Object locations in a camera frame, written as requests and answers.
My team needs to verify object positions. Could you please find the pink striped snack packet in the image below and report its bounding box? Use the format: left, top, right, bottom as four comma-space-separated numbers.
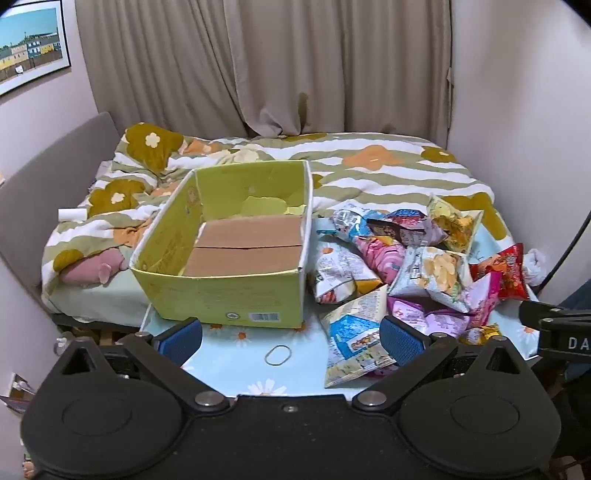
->
355, 235, 408, 285

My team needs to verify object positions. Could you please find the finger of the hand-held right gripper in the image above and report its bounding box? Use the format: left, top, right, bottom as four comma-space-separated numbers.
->
519, 300, 591, 325

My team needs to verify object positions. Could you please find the white crumpled cloth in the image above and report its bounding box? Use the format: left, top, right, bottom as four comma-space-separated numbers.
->
524, 247, 551, 287

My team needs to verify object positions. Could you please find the rubber band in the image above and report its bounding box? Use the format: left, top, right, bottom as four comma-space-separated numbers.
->
264, 344, 293, 366

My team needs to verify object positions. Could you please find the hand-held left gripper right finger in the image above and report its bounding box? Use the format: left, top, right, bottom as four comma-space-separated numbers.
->
352, 316, 527, 414

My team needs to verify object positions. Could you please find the black cable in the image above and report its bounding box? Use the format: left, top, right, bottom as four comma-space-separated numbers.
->
537, 208, 591, 292

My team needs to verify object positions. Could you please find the grey headboard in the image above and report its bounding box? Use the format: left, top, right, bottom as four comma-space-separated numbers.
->
0, 111, 125, 282

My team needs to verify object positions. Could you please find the pink plush toy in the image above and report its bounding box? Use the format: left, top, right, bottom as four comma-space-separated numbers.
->
60, 247, 130, 288

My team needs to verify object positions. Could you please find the pile of snack bags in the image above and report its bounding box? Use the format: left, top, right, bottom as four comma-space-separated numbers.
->
314, 194, 532, 389

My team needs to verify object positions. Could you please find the framed houses picture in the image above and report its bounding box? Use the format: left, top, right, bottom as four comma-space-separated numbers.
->
0, 0, 73, 97

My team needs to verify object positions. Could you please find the colourful booklet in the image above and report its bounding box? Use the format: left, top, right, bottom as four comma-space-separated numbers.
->
0, 371, 38, 416

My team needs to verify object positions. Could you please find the beige curtain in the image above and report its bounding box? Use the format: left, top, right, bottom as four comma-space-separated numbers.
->
76, 0, 455, 144

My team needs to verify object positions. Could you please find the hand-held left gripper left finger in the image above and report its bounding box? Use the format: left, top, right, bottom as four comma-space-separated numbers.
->
53, 318, 232, 414

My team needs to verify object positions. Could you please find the green cardboard box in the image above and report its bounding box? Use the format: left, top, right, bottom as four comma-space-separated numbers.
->
129, 160, 315, 329

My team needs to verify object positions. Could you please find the striped floral blanket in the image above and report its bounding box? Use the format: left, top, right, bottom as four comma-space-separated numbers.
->
41, 122, 506, 319

